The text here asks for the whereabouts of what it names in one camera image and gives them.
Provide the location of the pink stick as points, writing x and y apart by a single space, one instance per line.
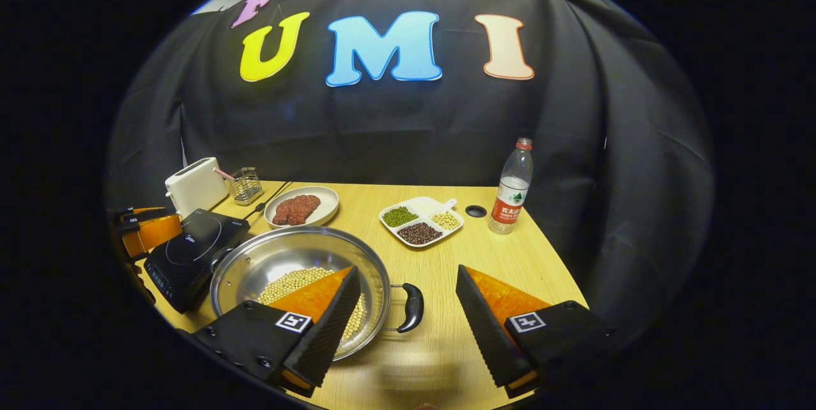
223 174

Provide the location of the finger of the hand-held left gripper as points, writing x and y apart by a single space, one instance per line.
143 215
153 234

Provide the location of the soybeans in divided dish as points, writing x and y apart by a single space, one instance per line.
446 221

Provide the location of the black induction cooktop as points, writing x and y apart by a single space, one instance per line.
185 263

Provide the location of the black round table cap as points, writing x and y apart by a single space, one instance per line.
475 211

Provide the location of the white toaster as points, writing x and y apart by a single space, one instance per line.
194 190

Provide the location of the black backdrop cloth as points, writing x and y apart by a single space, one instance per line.
382 129

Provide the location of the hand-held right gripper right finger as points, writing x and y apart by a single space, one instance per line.
481 327

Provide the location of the dark red beans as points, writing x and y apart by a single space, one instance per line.
419 233

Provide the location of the raw red meat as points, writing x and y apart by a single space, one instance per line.
296 209

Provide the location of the round white plate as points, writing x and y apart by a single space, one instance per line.
328 203

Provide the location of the green mung beans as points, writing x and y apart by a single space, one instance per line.
400 216

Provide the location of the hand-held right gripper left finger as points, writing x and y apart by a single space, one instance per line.
331 327

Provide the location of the clear plastic water bottle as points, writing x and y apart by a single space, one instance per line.
510 199

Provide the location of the stainless steel pot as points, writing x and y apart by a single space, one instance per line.
287 254

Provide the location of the soybeans in pot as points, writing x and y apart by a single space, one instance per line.
287 285

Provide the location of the white divided dish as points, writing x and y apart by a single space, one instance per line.
424 204

